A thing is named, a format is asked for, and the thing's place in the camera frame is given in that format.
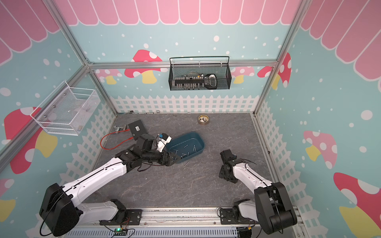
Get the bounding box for black wire wall basket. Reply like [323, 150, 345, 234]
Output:
[168, 56, 232, 91]

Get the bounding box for green lit circuit board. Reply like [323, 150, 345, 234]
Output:
[113, 228, 128, 237]

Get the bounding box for aluminium front rail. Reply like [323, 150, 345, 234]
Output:
[58, 206, 304, 230]

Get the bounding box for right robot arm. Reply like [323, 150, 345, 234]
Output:
[218, 149, 298, 235]

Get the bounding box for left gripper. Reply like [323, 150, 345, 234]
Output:
[142, 148, 181, 166]

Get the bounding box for black flat device box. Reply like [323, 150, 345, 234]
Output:
[128, 120, 147, 140]

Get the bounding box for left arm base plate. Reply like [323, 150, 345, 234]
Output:
[99, 209, 143, 226]

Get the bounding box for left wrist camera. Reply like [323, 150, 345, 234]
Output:
[155, 133, 172, 152]

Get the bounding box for black item in basket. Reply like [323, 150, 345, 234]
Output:
[204, 74, 218, 90]

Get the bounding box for white wire wall basket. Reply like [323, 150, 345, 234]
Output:
[30, 81, 101, 136]

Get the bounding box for tape roll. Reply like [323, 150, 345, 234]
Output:
[197, 115, 210, 125]

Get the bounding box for teal plastic storage box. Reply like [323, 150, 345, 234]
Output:
[167, 132, 205, 164]

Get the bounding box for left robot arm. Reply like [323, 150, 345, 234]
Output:
[39, 133, 180, 237]

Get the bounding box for metal bracket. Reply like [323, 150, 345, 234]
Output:
[114, 125, 128, 134]

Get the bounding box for red cable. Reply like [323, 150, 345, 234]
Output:
[100, 129, 134, 150]

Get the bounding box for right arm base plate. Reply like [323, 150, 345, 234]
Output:
[217, 207, 256, 225]

